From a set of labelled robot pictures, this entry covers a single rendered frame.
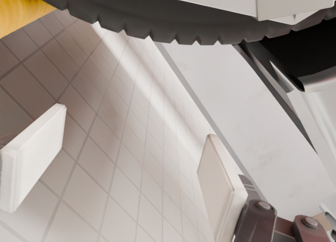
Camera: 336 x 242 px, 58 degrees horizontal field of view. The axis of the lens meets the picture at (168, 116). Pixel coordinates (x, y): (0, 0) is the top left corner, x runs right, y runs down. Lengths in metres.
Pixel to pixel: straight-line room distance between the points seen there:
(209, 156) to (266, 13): 0.12
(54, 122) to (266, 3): 0.17
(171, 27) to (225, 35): 0.06
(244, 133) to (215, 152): 4.52
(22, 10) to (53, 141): 0.20
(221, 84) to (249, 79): 0.38
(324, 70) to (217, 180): 0.30
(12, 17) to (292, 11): 0.25
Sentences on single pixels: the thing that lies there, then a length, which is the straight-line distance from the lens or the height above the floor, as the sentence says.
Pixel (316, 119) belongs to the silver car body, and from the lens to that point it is 0.44.
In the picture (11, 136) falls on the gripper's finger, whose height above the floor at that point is 0.58.
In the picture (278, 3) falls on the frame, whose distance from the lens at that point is 0.25.
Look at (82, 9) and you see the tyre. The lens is 0.33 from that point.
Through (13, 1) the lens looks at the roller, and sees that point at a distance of 0.35.
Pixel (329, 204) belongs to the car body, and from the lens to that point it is 2.93.
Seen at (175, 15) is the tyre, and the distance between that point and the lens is 0.32.
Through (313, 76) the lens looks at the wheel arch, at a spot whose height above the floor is 0.76.
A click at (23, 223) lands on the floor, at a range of 0.96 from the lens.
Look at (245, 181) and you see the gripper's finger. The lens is 0.17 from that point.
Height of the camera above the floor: 0.68
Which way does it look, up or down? 15 degrees down
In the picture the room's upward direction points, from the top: 60 degrees clockwise
